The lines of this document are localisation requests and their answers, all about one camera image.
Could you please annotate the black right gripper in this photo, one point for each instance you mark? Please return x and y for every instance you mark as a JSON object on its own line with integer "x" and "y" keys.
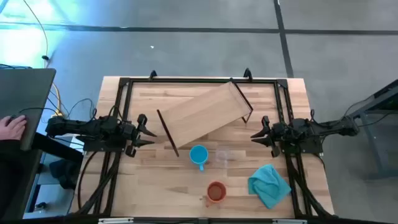
{"x": 280, "y": 133}

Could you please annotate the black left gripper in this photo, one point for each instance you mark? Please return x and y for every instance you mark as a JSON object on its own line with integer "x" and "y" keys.
{"x": 129, "y": 133}

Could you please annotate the clear glass cup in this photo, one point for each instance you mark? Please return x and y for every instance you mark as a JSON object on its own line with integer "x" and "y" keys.
{"x": 222, "y": 155}

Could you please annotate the blue mug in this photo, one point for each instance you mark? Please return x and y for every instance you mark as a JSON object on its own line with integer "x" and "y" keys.
{"x": 199, "y": 155}

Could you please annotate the orange mug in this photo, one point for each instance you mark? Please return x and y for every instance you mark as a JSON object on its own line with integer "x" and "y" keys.
{"x": 216, "y": 192}

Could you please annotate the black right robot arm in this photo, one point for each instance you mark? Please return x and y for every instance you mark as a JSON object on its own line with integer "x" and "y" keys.
{"x": 326, "y": 130}

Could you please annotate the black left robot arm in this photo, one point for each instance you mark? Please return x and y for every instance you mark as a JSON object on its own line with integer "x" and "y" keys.
{"x": 77, "y": 127}

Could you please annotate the wooden shelf with black legs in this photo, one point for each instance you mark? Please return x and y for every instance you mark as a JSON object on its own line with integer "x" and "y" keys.
{"x": 202, "y": 115}

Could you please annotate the teal cloth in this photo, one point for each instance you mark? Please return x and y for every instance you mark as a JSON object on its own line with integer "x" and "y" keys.
{"x": 267, "y": 186}

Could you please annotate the black table clamp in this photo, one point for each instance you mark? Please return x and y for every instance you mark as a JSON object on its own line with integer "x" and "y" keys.
{"x": 152, "y": 75}
{"x": 247, "y": 74}

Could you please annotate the black bag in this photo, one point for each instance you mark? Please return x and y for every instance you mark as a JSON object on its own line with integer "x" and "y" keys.
{"x": 63, "y": 174}

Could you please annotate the black desk bar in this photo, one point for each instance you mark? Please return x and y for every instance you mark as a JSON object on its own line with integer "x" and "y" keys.
{"x": 56, "y": 147}

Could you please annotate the grey metal stand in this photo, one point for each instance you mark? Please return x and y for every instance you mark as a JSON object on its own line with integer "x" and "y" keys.
{"x": 374, "y": 146}

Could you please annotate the light grey cabinet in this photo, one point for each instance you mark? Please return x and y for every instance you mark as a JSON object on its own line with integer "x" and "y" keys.
{"x": 46, "y": 193}

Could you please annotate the grey desk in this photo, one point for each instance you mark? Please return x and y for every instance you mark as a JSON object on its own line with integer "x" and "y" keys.
{"x": 28, "y": 93}

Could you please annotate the person's hand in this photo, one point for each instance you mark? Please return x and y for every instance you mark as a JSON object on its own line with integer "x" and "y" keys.
{"x": 12, "y": 127}

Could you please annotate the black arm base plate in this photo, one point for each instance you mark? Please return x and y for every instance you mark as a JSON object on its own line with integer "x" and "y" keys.
{"x": 311, "y": 150}
{"x": 99, "y": 147}

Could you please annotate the black metal table frame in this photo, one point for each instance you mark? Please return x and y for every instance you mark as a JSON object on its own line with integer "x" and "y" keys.
{"x": 186, "y": 80}

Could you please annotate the silver frame bracket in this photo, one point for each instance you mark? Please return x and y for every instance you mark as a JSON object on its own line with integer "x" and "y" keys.
{"x": 115, "y": 221}
{"x": 289, "y": 221}

